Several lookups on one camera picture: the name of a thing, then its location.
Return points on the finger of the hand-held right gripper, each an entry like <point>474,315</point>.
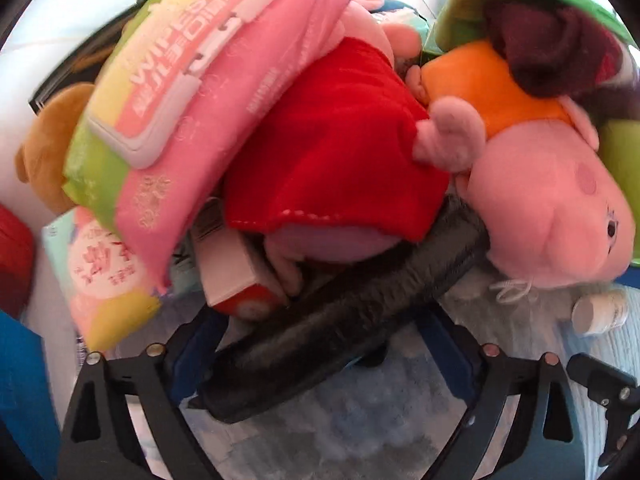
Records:
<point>600,380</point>

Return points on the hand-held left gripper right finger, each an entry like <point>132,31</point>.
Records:
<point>450,360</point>

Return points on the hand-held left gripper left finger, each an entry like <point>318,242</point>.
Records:
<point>192,355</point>

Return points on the black cylindrical roll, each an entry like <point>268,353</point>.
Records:
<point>350,320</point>

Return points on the blue storage bin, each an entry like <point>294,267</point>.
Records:
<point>25,385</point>

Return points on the desktop with floral cloth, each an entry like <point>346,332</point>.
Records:
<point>360,425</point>

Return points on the white pill bottle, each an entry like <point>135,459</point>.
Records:
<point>600,310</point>

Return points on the white box with red end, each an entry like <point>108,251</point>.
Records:
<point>230,270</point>

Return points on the pastel snack packet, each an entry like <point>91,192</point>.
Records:
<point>100,270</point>

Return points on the pig plush in orange dress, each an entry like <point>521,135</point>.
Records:
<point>540,200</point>

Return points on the red plastic basket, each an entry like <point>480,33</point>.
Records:
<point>15,260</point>

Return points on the lime green plush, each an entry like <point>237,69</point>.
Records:
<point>622,160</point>

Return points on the pig plush in red dress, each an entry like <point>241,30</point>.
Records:
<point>325,150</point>

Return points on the large pink wet wipes pack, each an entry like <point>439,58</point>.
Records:
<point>200,110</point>

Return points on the brown teddy bear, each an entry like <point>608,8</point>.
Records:
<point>50,150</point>

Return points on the pig plush in blue dress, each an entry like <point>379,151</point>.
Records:
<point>395,10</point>

